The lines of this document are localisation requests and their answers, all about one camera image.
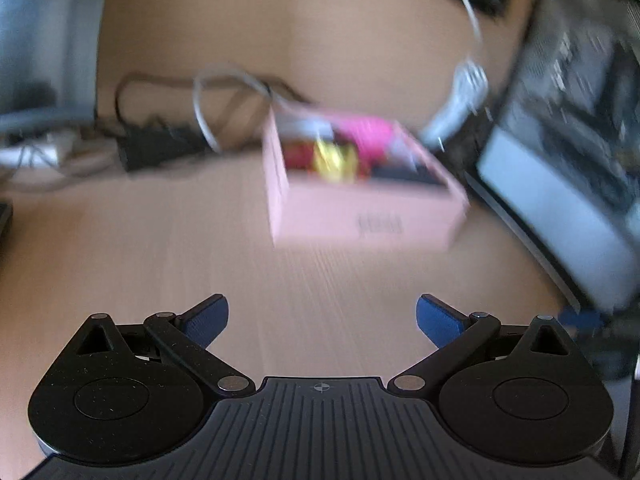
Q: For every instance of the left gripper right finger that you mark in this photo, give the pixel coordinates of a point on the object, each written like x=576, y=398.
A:
x=460, y=340

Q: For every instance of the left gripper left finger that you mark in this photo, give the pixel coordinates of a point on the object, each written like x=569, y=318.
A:
x=185, y=337

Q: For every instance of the yellow pink stamp toy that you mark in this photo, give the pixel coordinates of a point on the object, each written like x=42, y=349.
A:
x=335, y=162

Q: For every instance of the pink plastic basket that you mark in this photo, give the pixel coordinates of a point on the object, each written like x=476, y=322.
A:
x=371, y=135

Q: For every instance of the pink cardboard box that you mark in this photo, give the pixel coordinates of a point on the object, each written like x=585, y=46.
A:
x=404, y=199

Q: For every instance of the black power adapter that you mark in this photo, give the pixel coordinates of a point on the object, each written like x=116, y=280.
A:
x=151, y=147

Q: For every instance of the right black monitor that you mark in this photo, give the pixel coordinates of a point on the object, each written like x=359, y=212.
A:
x=561, y=163

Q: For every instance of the left curved monitor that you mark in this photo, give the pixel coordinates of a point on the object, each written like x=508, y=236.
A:
x=49, y=57

